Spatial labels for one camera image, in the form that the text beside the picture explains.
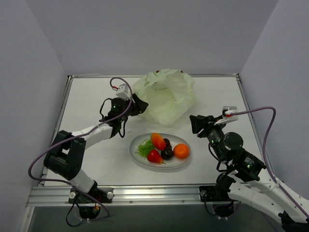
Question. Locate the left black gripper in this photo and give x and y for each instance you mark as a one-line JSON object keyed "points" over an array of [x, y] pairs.
{"points": [[134, 106]]}

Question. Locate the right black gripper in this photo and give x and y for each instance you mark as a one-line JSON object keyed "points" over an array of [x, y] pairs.
{"points": [[203, 124]]}

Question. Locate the orange fake fruit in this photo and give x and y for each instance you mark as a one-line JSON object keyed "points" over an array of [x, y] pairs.
{"points": [[181, 151]]}

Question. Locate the dark purple fake fruit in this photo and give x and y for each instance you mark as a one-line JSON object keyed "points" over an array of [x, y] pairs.
{"points": [[167, 142]]}

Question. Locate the translucent plastic bag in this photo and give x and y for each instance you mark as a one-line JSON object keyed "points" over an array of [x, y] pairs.
{"points": [[169, 94]]}

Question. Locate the dark round fake fruit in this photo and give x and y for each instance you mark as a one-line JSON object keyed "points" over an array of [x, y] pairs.
{"points": [[167, 153]]}

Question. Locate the orange yellow oblong fruit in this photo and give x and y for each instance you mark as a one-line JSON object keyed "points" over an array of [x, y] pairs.
{"points": [[157, 141]]}

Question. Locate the green fake grapes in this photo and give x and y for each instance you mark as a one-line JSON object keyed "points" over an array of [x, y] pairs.
{"points": [[145, 148]]}

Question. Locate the red yellow fake fruit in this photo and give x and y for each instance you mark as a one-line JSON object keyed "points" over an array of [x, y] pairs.
{"points": [[154, 157]]}

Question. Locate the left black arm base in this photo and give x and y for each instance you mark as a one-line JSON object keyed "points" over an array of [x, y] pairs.
{"points": [[90, 205]]}

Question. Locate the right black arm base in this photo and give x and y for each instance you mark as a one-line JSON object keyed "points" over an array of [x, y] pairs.
{"points": [[218, 203]]}

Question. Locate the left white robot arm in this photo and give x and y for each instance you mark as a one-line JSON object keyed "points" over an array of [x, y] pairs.
{"points": [[67, 157]]}

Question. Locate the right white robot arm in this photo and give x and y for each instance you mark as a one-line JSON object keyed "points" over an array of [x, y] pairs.
{"points": [[270, 196]]}

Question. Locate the white oval plate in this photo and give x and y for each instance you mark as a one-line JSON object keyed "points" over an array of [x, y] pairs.
{"points": [[174, 163]]}

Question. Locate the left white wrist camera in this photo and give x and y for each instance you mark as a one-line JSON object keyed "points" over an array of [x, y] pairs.
{"points": [[123, 92]]}

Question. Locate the aluminium front rail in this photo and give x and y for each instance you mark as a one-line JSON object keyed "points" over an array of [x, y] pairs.
{"points": [[44, 196]]}

